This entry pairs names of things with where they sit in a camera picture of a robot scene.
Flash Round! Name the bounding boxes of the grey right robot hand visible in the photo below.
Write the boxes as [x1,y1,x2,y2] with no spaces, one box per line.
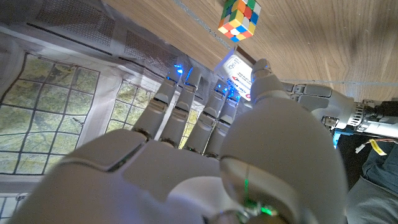
[6,58,349,224]

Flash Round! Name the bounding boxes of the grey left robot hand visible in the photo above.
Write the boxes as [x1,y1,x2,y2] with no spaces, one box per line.
[281,82,356,130]

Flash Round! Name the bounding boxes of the white matchbox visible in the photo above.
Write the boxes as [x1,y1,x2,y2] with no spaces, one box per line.
[213,45,258,102]

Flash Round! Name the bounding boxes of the person leg dark jeans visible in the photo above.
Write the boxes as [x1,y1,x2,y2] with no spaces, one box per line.
[362,141,398,194]

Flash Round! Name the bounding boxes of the multicoloured puzzle cube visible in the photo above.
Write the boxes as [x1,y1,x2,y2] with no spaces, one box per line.
[217,0,262,44]

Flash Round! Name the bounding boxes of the printed window backdrop cloth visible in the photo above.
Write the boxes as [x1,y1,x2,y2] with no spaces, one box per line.
[0,0,240,224]

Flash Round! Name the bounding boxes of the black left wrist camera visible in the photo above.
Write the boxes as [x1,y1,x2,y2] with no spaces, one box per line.
[363,100,398,127]

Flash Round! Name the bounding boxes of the yellow white cable tag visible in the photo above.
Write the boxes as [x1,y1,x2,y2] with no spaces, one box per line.
[356,139,388,157]

